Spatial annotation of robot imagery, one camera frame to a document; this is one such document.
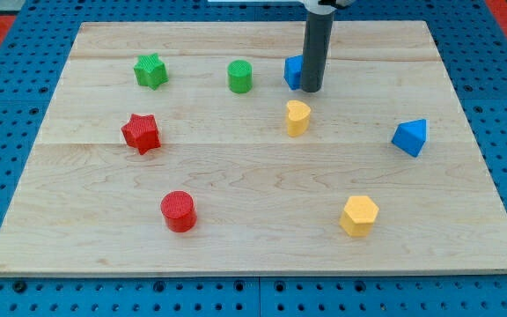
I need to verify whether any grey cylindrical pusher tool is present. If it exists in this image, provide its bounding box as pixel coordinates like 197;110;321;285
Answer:
300;12;334;92

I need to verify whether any yellow hexagon block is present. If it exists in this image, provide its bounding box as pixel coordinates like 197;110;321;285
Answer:
339;195;379;237

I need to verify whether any blue cube block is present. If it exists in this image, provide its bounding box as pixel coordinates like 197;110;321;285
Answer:
283;55;303;90

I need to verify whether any red star block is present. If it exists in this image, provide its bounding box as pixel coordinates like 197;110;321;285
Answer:
121;114;161;155

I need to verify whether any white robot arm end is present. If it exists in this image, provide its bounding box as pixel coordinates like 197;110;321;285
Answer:
300;0;356;15

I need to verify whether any yellow heart block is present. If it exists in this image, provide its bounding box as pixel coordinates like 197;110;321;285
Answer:
286;100;312;137

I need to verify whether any blue triangle block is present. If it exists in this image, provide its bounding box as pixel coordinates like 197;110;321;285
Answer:
391;119;428;158

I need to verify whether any wooden board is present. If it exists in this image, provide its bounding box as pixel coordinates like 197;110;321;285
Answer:
0;20;507;277

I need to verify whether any green star block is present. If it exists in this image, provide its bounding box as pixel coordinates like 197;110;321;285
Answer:
133;53;169;90

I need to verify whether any green cylinder block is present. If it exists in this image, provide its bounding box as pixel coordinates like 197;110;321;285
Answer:
227;60;253;93

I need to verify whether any red cylinder block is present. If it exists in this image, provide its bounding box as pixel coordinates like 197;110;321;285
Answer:
160;191;197;232

